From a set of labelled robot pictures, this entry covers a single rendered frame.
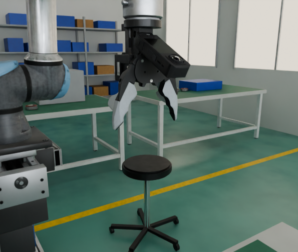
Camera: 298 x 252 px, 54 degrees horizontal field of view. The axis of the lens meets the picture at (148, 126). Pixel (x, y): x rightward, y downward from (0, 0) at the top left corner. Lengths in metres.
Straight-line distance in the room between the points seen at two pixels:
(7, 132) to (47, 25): 0.33
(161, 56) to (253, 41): 5.08
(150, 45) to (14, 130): 0.54
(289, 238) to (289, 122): 4.24
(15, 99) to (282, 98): 4.65
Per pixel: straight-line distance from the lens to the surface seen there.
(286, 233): 1.05
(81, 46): 6.67
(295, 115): 5.12
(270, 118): 5.38
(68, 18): 6.63
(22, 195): 0.86
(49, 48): 0.97
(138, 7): 0.55
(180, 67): 0.49
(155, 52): 0.51
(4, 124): 0.93
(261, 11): 5.51
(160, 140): 3.46
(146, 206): 2.12
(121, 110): 0.54
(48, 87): 0.96
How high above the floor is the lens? 1.30
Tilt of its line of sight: 14 degrees down
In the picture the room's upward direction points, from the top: straight up
